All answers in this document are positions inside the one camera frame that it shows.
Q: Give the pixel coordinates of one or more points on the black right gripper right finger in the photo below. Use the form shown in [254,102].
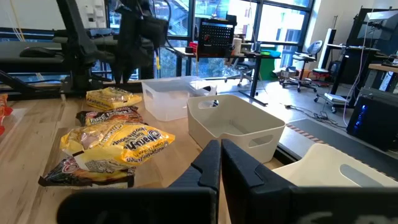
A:
[248,193]

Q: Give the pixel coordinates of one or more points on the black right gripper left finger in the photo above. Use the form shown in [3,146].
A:
[192,199]

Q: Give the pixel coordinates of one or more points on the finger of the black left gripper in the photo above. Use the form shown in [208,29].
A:
[133,71]
[119,72]

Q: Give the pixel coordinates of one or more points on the yellow Maruchan chicken ramen pack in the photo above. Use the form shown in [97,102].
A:
[112,99]
[124,146]

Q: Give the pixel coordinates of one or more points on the black Maruchan fire noodle pack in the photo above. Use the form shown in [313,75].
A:
[77,177]
[109,117]

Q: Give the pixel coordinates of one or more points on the orange Maruchan noodle pack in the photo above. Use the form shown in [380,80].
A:
[3,109]

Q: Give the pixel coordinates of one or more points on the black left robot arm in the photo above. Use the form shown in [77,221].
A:
[77,46]

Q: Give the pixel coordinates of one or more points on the red box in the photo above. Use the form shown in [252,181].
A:
[193,47]

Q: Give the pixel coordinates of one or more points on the white plastic bin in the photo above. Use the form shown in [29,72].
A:
[202,124]
[317,168]

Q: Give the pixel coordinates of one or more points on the black pegboard organiser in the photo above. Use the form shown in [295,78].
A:
[216,37]

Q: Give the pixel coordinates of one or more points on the white paper roll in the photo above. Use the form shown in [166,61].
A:
[237,46]

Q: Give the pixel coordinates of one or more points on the black office chair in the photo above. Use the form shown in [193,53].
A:
[242,67]

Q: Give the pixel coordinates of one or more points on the green box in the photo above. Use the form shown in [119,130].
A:
[267,70]

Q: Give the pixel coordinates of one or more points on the black computer tower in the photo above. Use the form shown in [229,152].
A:
[376,121]

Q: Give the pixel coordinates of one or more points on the large glass window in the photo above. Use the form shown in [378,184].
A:
[280,25]

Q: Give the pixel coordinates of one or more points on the grey office chair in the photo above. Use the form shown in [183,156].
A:
[306,56]

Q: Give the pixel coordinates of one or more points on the black standing desk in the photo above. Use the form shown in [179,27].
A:
[351,62]

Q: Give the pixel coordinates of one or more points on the wooden desk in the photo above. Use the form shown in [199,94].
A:
[384,68]

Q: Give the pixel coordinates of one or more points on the black computer monitor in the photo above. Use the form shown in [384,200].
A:
[381,26]

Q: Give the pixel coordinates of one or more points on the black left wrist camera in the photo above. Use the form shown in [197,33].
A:
[154,31]

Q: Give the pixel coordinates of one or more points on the white wall switch panel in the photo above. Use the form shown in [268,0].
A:
[94,14]

